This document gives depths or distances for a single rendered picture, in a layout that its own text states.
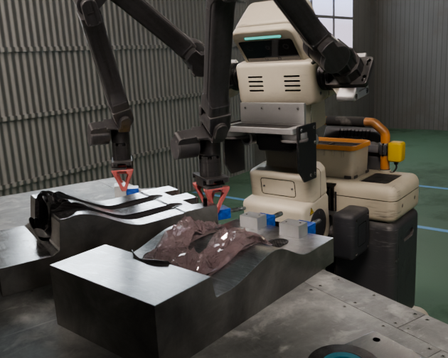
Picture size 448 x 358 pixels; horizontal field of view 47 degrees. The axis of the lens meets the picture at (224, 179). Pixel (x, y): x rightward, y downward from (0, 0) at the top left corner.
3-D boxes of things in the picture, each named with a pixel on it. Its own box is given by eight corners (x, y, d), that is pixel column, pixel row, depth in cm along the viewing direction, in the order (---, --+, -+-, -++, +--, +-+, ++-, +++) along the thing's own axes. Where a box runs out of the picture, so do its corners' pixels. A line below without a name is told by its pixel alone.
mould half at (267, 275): (237, 239, 126) (235, 196, 123) (333, 262, 109) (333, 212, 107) (57, 324, 89) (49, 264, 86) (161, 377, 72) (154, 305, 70)
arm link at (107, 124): (131, 118, 155) (124, 102, 160) (94, 121, 150) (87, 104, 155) (129, 149, 162) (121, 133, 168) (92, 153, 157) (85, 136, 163)
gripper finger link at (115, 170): (112, 193, 162) (110, 164, 160) (114, 188, 169) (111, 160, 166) (134, 192, 163) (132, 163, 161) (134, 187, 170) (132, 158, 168)
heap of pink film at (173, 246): (215, 232, 114) (213, 198, 112) (283, 248, 102) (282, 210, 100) (123, 273, 94) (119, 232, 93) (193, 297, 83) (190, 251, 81)
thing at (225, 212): (242, 214, 145) (241, 196, 144) (249, 219, 141) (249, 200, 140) (198, 223, 140) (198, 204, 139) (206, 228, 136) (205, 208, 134)
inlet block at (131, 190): (156, 195, 172) (154, 179, 170) (156, 199, 167) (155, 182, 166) (116, 199, 170) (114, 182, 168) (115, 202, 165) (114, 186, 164)
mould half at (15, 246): (171, 216, 148) (167, 170, 145) (219, 239, 126) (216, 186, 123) (-18, 258, 122) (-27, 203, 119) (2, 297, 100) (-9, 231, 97)
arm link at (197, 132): (230, 125, 126) (215, 106, 132) (186, 128, 121) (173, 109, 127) (220, 163, 133) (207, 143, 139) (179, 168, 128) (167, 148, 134)
